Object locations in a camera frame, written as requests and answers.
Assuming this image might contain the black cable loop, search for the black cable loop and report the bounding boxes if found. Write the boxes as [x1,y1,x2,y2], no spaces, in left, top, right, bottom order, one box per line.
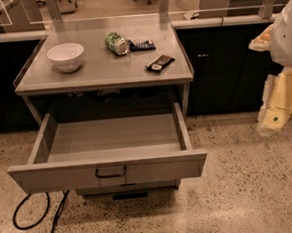
[10,191,53,231]

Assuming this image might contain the grey metal cabinet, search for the grey metal cabinet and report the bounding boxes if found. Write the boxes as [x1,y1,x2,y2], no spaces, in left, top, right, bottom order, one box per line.
[16,14,193,196]

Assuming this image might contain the white ceramic bowl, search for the white ceramic bowl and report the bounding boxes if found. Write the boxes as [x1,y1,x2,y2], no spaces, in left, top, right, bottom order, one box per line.
[46,42,84,73]

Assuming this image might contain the black floor cable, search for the black floor cable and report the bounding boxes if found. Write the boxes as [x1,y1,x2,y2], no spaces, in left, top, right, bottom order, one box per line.
[46,189,74,233]

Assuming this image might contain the black snack packet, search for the black snack packet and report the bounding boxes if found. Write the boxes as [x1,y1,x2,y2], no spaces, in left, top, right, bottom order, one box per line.
[146,55,175,73]

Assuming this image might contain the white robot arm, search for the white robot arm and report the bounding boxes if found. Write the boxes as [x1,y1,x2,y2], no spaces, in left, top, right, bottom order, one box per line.
[248,0,292,136]

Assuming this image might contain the grey top drawer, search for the grey top drawer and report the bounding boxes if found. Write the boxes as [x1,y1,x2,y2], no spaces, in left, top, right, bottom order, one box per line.
[7,104,207,193]

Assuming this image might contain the white machine in background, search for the white machine in background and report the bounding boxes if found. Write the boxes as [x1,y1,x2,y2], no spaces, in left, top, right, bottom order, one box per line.
[57,0,77,14]

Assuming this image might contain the blue snack packet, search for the blue snack packet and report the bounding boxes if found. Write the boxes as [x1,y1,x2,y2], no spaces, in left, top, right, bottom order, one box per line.
[129,40,156,52]

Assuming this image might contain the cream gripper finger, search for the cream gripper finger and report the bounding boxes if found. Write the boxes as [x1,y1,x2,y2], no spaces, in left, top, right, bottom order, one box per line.
[248,25,273,52]
[257,67,292,137]

